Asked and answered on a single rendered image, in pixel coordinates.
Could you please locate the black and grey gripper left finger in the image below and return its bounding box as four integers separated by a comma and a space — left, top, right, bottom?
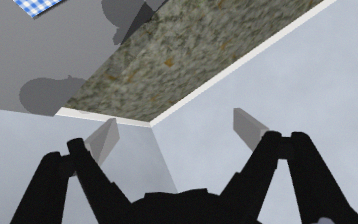
10, 118, 151, 224

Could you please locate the blue and white checkered towel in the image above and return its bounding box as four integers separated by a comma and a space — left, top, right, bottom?
13, 0, 61, 17

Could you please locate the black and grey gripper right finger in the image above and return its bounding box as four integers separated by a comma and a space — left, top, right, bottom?
196, 108, 358, 224

